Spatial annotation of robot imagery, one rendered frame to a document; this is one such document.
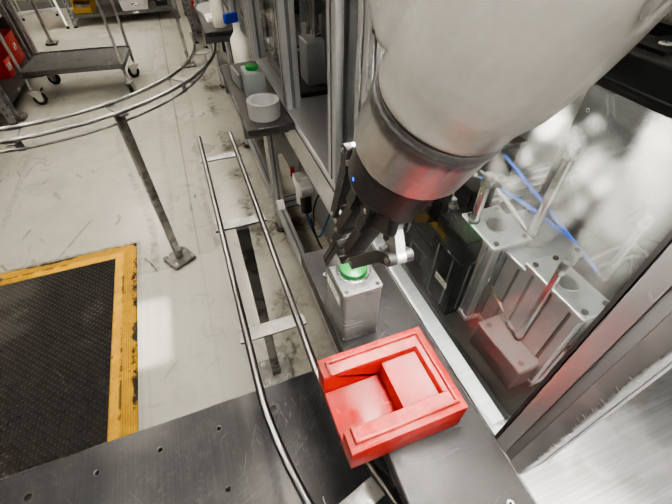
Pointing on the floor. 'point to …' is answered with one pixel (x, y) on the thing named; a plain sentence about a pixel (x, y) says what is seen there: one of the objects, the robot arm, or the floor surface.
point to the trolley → (75, 59)
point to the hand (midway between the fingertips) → (341, 250)
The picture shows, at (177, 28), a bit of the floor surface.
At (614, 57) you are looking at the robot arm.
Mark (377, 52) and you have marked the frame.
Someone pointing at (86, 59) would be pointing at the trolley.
